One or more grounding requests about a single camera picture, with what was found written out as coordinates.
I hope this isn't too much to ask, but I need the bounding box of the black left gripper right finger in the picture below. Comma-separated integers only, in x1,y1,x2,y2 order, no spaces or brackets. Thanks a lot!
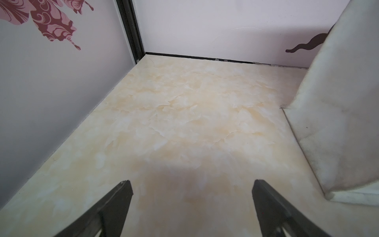
252,179,329,237

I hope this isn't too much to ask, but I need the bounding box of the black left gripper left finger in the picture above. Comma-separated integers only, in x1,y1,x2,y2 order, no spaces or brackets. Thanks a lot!
56,180,133,237

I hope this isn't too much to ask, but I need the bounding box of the white canvas Doraemon shopping bag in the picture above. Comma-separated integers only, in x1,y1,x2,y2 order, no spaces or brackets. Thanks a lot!
283,1,379,206

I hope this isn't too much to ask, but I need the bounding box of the black corner frame post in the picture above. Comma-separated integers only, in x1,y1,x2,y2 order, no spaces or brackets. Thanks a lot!
116,0,145,64

